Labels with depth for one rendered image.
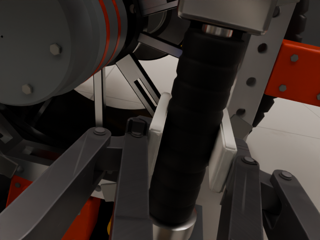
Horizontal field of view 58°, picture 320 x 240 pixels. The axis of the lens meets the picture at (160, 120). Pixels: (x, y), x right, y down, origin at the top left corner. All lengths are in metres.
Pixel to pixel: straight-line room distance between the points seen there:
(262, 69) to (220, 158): 0.25
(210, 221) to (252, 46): 1.14
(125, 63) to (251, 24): 0.37
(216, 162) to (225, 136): 0.02
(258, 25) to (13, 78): 0.21
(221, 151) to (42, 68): 0.18
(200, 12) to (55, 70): 0.15
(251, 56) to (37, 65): 0.25
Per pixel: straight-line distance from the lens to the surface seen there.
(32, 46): 0.28
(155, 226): 0.22
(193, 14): 0.16
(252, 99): 0.41
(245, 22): 0.16
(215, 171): 0.17
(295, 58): 0.40
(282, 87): 0.41
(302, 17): 0.49
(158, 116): 0.17
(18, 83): 0.29
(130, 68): 0.51
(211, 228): 1.41
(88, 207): 0.52
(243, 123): 0.42
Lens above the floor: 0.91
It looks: 23 degrees down
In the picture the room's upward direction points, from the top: 12 degrees clockwise
